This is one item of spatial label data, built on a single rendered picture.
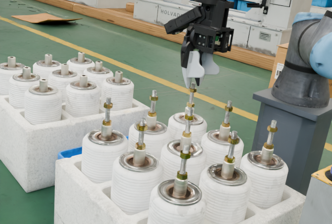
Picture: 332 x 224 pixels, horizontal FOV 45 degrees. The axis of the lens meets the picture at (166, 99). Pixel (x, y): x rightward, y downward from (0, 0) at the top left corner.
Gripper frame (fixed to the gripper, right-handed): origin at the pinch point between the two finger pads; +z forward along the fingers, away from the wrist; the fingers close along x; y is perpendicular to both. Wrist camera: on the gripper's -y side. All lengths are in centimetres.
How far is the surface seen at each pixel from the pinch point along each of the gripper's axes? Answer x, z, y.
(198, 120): 0.7, 9.4, 3.2
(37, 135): -24.9, 18.7, -26.8
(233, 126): 61, 35, -22
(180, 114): -0.3, 9.4, -1.9
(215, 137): -3.2, 9.6, 11.2
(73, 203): -31.2, 22.6, -2.1
